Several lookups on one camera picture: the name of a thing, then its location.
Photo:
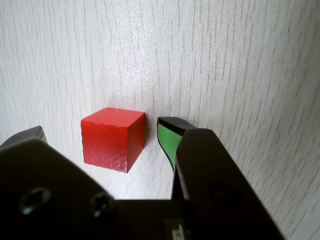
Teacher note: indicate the red wooden cube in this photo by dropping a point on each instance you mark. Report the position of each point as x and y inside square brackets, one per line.
[110, 142]

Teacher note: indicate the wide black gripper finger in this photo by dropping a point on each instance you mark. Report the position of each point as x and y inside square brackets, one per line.
[50, 195]

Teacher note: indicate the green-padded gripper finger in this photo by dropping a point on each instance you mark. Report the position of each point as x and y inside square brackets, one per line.
[212, 187]

